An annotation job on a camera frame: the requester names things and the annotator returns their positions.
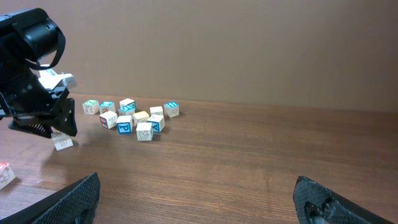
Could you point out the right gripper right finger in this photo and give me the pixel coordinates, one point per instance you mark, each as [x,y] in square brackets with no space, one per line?
[316,204]

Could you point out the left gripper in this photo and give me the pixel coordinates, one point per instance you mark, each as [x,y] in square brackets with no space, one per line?
[30,41]

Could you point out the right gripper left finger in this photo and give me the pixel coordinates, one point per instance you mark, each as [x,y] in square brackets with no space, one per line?
[76,203]

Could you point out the plain beige wooden block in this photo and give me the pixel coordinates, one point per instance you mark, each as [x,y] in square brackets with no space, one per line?
[61,140]

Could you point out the red V letter block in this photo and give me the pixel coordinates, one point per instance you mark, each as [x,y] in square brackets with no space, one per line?
[7,175]

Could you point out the green N letter block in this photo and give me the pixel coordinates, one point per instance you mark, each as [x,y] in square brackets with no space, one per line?
[91,107]

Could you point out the red edged wooden block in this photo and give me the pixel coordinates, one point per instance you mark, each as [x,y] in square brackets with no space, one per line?
[108,119]

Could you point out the blue L letter block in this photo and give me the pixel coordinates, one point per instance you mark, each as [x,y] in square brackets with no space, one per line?
[105,106]

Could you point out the blue sided wooden block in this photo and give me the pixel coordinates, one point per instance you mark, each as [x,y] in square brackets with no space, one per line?
[124,124]

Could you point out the plain top wooden block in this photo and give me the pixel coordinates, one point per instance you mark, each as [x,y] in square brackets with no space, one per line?
[127,101]

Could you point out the yellow top wooden block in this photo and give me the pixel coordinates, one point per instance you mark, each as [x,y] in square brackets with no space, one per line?
[140,117]

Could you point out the white bird picture block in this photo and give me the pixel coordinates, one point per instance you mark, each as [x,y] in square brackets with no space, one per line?
[144,131]

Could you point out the blue edged picture block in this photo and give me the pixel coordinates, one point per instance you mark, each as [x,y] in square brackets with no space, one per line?
[156,110]

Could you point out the blue picture wooden block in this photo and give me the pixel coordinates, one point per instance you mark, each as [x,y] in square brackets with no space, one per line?
[158,122]

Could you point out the blue top corner block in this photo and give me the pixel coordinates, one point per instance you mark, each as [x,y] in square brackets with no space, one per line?
[171,109]

